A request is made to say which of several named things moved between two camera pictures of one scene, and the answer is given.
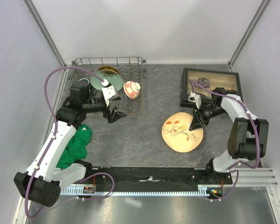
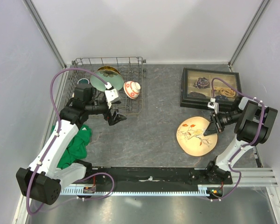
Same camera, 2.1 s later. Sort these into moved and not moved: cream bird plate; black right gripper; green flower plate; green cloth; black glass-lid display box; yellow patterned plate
Moved: black right gripper; cream bird plate
Not moved: yellow patterned plate; green cloth; green flower plate; black glass-lid display box
